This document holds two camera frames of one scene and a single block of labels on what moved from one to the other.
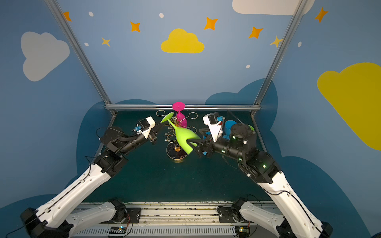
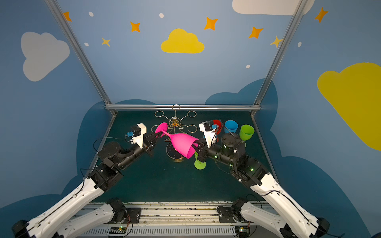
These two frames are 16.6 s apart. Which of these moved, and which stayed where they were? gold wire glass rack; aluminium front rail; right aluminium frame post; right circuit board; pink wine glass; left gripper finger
Moved: pink wine glass; left gripper finger
Stayed: gold wire glass rack; right circuit board; right aluminium frame post; aluminium front rail
